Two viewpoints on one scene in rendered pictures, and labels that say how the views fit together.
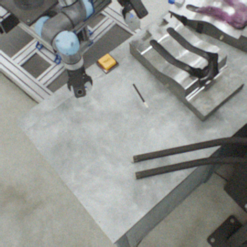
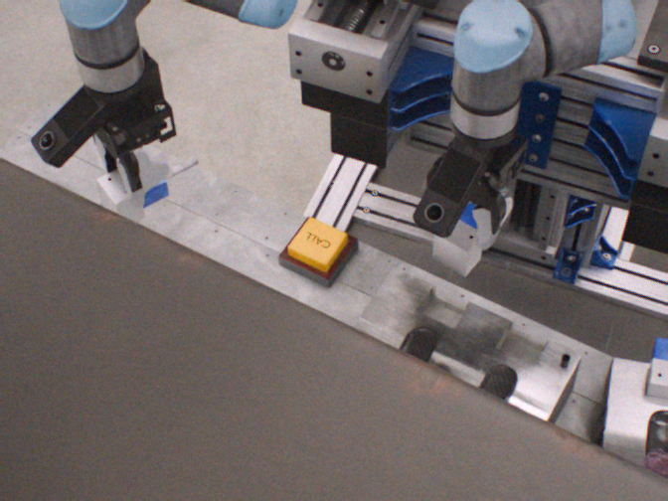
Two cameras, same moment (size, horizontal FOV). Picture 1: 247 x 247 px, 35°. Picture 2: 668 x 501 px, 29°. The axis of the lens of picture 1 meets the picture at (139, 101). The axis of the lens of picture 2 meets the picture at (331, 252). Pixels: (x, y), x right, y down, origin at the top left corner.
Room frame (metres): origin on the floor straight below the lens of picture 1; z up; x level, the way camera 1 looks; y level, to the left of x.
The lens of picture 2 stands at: (0.71, -0.82, 2.25)
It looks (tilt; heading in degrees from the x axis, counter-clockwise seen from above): 55 degrees down; 70
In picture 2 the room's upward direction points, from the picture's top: 1 degrees counter-clockwise
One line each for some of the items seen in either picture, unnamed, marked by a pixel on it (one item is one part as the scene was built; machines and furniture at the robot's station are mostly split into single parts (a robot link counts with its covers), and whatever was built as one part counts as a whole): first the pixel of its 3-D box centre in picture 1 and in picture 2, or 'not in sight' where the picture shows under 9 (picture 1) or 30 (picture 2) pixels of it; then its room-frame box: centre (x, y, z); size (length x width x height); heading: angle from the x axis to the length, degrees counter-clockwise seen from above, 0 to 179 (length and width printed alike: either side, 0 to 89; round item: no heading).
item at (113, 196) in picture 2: (81, 86); (153, 182); (0.85, 0.25, 0.93); 0.13 x 0.05 x 0.05; 14
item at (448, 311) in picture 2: (145, 37); (442, 314); (1.14, -0.05, 0.87); 0.05 x 0.05 x 0.04; 38
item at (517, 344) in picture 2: (162, 25); (521, 351); (1.20, -0.13, 0.87); 0.05 x 0.05 x 0.04; 38
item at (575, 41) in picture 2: not in sight; (572, 21); (1.30, 0.03, 1.25); 0.11 x 0.11 x 0.08; 87
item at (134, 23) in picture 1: (128, 17); (478, 222); (1.22, 0.03, 0.93); 0.13 x 0.05 x 0.05; 32
